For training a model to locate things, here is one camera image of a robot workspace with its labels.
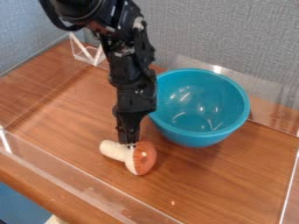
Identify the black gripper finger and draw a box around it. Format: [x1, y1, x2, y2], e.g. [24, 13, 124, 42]
[116, 112, 145, 144]

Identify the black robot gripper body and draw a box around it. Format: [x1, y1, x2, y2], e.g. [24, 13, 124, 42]
[111, 73, 156, 123]

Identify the brown and white toy mushroom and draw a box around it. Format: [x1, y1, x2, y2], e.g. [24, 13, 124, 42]
[99, 140, 156, 176]

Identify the blue plastic bowl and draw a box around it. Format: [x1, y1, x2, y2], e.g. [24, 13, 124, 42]
[149, 68, 250, 148]

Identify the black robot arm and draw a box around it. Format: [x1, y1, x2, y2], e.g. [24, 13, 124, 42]
[39, 0, 156, 144]

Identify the clear acrylic front barrier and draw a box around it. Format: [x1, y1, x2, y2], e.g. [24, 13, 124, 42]
[0, 128, 181, 224]

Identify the clear acrylic barrier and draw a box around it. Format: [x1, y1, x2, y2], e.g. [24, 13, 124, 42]
[0, 128, 181, 224]
[149, 54, 299, 141]

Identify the clear acrylic back barrier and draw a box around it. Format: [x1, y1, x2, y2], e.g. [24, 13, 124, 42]
[149, 54, 299, 141]

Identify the clear acrylic corner bracket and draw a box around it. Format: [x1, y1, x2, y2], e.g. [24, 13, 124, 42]
[69, 32, 105, 67]

